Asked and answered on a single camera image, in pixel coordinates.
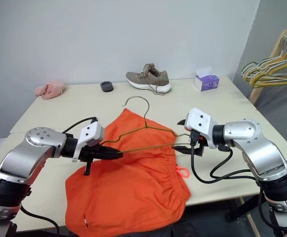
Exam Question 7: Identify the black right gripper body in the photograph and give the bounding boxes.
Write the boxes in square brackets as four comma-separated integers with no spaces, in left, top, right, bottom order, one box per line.
[189,129,206,157]

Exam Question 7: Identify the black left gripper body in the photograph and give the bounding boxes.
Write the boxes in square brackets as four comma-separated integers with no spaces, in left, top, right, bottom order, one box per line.
[79,144,103,176]

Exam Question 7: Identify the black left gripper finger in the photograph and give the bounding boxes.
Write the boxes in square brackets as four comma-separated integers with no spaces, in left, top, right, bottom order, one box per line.
[99,152,123,159]
[99,145,124,155]

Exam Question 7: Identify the orange shorts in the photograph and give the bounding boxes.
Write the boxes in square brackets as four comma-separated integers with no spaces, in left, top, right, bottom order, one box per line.
[64,108,191,235]

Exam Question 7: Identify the wire clothes hanger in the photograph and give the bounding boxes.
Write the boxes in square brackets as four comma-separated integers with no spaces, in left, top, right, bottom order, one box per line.
[100,96,192,155]

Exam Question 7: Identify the purple tissue box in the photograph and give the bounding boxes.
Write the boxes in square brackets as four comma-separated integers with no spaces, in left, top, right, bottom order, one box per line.
[194,66,220,92]

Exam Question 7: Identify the taupe knit sneaker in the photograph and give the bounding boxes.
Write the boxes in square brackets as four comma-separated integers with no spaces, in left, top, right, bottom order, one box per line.
[126,63,172,95]

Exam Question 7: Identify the black table leg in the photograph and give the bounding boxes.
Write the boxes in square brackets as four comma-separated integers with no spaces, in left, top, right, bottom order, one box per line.
[226,197,260,226]

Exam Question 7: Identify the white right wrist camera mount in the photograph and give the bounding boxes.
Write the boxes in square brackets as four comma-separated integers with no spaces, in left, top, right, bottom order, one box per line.
[184,107,218,149]

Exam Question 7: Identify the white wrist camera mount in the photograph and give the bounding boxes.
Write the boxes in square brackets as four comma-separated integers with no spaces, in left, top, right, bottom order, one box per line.
[184,107,218,149]
[71,122,105,163]

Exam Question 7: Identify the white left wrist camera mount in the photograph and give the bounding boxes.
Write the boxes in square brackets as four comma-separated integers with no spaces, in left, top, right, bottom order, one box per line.
[71,122,105,163]

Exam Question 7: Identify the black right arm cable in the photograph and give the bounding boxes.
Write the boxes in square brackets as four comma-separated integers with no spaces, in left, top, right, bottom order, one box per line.
[189,138,258,184]

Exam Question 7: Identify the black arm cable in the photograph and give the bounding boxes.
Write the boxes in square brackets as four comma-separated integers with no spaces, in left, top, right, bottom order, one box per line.
[62,117,98,135]
[189,138,258,184]

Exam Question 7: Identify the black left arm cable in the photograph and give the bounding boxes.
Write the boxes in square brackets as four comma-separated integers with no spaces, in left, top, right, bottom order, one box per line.
[62,117,98,135]

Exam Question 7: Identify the rack of wire hangers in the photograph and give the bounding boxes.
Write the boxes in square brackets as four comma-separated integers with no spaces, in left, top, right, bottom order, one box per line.
[248,30,287,105]

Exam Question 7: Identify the white wire hanger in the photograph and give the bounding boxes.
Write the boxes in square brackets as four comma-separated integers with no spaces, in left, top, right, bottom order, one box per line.
[241,53,287,80]

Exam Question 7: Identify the yellow wire hanger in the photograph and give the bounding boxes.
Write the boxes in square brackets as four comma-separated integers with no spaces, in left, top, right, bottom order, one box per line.
[249,54,287,89]

